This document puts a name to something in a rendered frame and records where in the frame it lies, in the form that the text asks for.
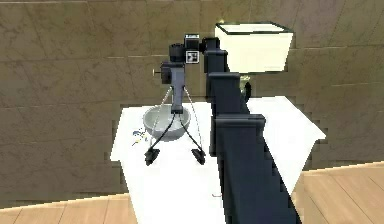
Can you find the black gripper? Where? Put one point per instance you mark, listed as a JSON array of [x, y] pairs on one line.
[[176, 81]]

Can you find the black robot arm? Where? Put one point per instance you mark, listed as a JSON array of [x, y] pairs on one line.
[[243, 156]]

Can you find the grey mixing bowl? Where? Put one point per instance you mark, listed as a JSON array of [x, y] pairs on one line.
[[166, 123]]

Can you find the small blue yellow object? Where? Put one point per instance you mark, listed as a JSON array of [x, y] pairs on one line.
[[140, 136]]

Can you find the white table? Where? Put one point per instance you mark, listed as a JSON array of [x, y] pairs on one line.
[[186, 173]]

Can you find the cream shade table lamp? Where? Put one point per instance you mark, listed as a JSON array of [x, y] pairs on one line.
[[255, 46]]

